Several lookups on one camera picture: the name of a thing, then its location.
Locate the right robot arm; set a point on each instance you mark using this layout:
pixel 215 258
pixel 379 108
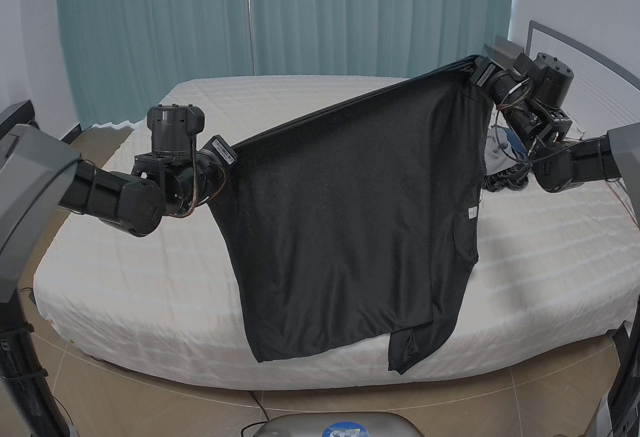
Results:
pixel 550 80

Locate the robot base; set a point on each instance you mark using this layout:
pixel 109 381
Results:
pixel 340 425

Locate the black chest of drawers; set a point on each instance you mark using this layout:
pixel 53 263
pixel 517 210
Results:
pixel 17 113

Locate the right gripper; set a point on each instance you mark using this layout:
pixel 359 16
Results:
pixel 492 80

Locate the grey bedside table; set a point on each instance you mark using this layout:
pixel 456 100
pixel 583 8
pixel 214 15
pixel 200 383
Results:
pixel 505 48

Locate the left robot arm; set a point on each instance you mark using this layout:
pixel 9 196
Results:
pixel 40 185

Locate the blue-green curtain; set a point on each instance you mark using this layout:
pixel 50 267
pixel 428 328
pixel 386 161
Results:
pixel 150 25
pixel 375 0

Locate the bed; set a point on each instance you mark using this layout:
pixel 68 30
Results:
pixel 140 285

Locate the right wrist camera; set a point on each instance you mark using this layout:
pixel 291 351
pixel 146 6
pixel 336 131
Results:
pixel 525 64

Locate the pile of clothes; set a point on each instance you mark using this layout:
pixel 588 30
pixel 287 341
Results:
pixel 500 160

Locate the black T-shirt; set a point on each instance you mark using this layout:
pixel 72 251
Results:
pixel 350 225

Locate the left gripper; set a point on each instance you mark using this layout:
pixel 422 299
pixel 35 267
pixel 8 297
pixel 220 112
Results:
pixel 215 170

